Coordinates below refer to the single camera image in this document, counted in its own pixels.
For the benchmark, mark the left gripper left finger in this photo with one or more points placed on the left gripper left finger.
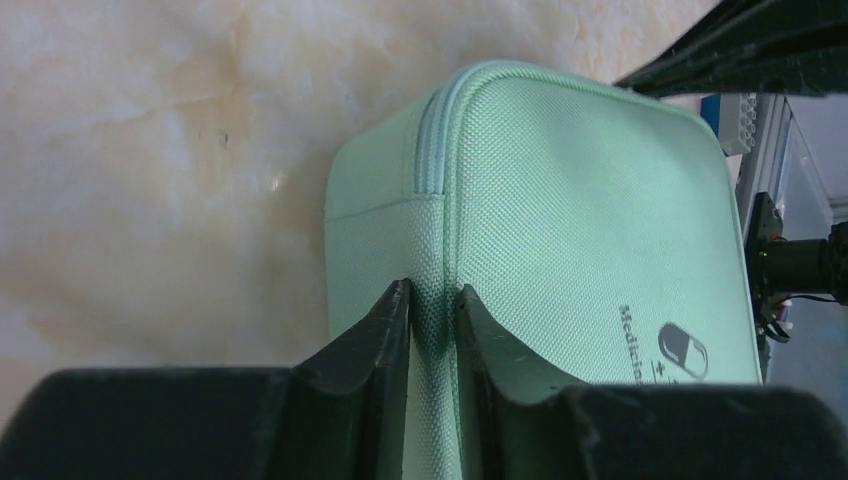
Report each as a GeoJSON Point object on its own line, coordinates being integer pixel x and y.
{"type": "Point", "coordinates": [338, 415]}

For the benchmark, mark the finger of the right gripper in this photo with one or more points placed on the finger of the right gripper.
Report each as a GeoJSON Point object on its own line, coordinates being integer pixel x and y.
{"type": "Point", "coordinates": [789, 47]}

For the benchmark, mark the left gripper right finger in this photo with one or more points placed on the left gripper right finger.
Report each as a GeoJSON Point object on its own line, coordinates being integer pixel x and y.
{"type": "Point", "coordinates": [523, 418]}

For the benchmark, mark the mint green medicine case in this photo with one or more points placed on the mint green medicine case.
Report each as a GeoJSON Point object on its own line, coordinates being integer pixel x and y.
{"type": "Point", "coordinates": [598, 226]}

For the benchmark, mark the grey blue pill blister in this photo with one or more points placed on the grey blue pill blister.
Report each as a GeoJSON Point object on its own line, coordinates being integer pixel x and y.
{"type": "Point", "coordinates": [732, 117]}

